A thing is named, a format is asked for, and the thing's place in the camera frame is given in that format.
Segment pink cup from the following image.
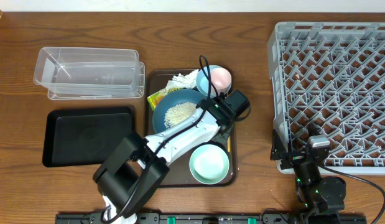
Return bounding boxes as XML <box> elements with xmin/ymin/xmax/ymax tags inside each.
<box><xmin>211</xmin><ymin>67</ymin><xmax>232</xmax><ymax>93</ymax></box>

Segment white tissue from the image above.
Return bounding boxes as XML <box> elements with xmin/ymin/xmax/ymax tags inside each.
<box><xmin>165</xmin><ymin>69</ymin><xmax>198</xmax><ymax>90</ymax></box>

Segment pile of white rice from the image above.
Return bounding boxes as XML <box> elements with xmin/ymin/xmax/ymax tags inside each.
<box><xmin>164</xmin><ymin>102</ymin><xmax>196</xmax><ymax>129</ymax></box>

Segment dark blue plate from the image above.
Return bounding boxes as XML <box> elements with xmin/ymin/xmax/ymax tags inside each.
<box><xmin>152</xmin><ymin>89</ymin><xmax>206</xmax><ymax>133</ymax></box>

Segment mint green bowl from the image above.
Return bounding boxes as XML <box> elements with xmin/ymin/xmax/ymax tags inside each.
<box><xmin>189</xmin><ymin>144</ymin><xmax>230</xmax><ymax>185</ymax></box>

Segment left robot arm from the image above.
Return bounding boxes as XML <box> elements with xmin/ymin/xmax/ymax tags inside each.
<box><xmin>93</xmin><ymin>90</ymin><xmax>251</xmax><ymax>223</ymax></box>

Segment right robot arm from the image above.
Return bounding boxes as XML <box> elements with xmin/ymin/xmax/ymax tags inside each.
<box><xmin>270</xmin><ymin>130</ymin><xmax>346</xmax><ymax>223</ymax></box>

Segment grey dishwasher rack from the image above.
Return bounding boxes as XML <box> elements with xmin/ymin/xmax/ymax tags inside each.
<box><xmin>267</xmin><ymin>22</ymin><xmax>385</xmax><ymax>175</ymax></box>

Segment wooden chopstick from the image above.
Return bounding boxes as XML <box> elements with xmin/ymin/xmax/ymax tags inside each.
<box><xmin>227</xmin><ymin>137</ymin><xmax>231</xmax><ymax>152</ymax></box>

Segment light blue bowl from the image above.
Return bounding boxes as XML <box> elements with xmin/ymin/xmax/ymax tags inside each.
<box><xmin>196</xmin><ymin>65</ymin><xmax>227</xmax><ymax>98</ymax></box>

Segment green snack wrapper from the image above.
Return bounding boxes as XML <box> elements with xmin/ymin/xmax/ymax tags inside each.
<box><xmin>147</xmin><ymin>88</ymin><xmax>181</xmax><ymax>111</ymax></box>

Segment brown serving tray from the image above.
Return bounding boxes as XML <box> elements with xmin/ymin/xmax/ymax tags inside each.
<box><xmin>144</xmin><ymin>68</ymin><xmax>238</xmax><ymax>188</ymax></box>

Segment black plastic tray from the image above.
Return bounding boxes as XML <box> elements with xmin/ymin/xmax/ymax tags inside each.
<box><xmin>42</xmin><ymin>106</ymin><xmax>133</xmax><ymax>167</ymax></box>

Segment clear plastic bin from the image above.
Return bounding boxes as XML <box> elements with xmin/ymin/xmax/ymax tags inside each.
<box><xmin>34</xmin><ymin>47</ymin><xmax>141</xmax><ymax>96</ymax></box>

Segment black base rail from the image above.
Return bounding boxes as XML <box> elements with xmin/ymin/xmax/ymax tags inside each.
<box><xmin>55</xmin><ymin>212</ymin><xmax>367</xmax><ymax>224</ymax></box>

